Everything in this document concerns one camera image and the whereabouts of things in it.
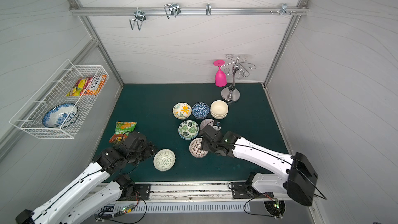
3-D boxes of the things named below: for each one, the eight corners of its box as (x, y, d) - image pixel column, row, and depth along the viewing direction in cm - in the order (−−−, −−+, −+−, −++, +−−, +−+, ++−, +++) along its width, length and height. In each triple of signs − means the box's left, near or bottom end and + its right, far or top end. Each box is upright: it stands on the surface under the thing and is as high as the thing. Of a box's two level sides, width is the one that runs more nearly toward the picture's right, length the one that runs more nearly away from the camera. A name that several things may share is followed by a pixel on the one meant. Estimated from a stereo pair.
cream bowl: (210, 122, 102) (211, 114, 94) (210, 108, 109) (210, 99, 102) (227, 122, 102) (229, 114, 94) (225, 108, 109) (227, 99, 102)
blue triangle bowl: (192, 123, 102) (191, 116, 96) (192, 109, 110) (192, 102, 104) (209, 123, 102) (209, 116, 96) (208, 109, 110) (209, 102, 104)
